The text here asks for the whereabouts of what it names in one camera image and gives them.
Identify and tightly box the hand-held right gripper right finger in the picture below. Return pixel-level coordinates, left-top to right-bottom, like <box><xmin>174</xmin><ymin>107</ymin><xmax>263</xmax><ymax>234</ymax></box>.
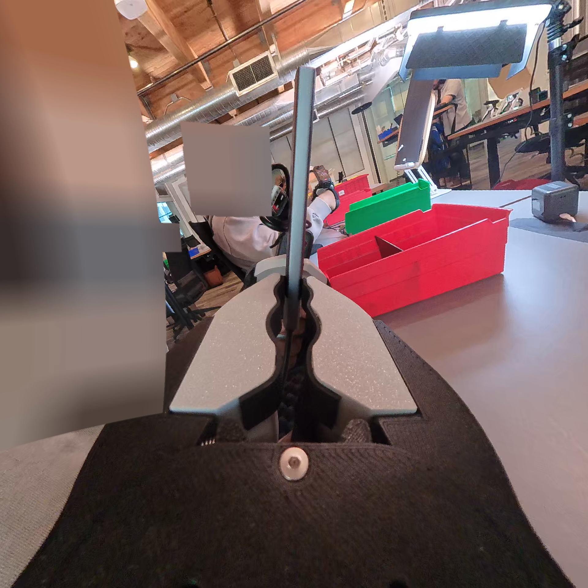
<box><xmin>301</xmin><ymin>275</ymin><xmax>419</xmax><ymax>443</ymax></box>

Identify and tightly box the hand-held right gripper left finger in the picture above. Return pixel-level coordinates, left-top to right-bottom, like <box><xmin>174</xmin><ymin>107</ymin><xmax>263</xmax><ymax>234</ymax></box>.
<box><xmin>168</xmin><ymin>274</ymin><xmax>286</xmax><ymax>443</ymax></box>

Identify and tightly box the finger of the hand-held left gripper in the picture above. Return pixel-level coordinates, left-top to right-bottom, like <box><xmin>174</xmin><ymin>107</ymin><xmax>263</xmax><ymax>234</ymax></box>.
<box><xmin>254</xmin><ymin>257</ymin><xmax>289</xmax><ymax>282</ymax></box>
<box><xmin>302</xmin><ymin>258</ymin><xmax>330</xmax><ymax>286</ymax></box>

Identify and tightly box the red divided bin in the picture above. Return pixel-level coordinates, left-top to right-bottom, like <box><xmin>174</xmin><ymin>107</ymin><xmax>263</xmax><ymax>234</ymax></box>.
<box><xmin>317</xmin><ymin>203</ymin><xmax>513</xmax><ymax>319</ymax></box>

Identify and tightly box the red plastic bin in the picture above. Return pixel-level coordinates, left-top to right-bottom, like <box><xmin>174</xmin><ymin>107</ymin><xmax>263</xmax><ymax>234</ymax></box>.
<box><xmin>324</xmin><ymin>174</ymin><xmax>373</xmax><ymax>227</ymax></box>

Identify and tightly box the black office chair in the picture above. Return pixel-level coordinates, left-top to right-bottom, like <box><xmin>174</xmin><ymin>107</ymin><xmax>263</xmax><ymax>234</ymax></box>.
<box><xmin>164</xmin><ymin>250</ymin><xmax>209</xmax><ymax>341</ymax></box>

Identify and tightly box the green plastic bin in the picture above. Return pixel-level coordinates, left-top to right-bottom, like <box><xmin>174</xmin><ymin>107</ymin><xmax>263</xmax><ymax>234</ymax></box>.
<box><xmin>345</xmin><ymin>178</ymin><xmax>432</xmax><ymax>235</ymax></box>

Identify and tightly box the white ceiling vent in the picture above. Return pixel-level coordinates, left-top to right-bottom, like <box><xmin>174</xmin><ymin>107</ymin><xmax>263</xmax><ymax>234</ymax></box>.
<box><xmin>228</xmin><ymin>51</ymin><xmax>279</xmax><ymax>96</ymax></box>

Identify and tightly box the small grey box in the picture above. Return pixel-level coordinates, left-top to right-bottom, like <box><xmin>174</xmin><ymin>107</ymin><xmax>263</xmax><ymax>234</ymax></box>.
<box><xmin>531</xmin><ymin>180</ymin><xmax>580</xmax><ymax>224</ymax></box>

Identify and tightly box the long wooden desk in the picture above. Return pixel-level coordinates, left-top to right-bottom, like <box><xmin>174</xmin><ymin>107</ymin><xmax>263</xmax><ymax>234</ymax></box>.
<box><xmin>448</xmin><ymin>80</ymin><xmax>588</xmax><ymax>189</ymax></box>

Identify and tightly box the black light stand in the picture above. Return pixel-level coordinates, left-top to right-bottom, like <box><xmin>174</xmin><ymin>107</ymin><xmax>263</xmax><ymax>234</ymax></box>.
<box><xmin>546</xmin><ymin>0</ymin><xmax>580</xmax><ymax>184</ymax></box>

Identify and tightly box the silver air duct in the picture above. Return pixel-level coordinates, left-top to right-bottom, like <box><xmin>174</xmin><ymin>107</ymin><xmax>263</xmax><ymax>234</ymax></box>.
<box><xmin>146</xmin><ymin>28</ymin><xmax>405</xmax><ymax>154</ymax></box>

